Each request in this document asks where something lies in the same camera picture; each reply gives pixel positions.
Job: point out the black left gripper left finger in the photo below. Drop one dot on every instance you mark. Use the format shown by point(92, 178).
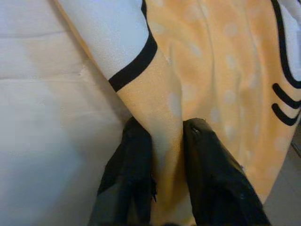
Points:
point(127, 176)

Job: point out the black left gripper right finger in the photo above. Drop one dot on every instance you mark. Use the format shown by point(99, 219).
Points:
point(216, 176)

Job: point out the yellow cartoon print blanket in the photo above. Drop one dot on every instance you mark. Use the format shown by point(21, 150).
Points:
point(211, 70)

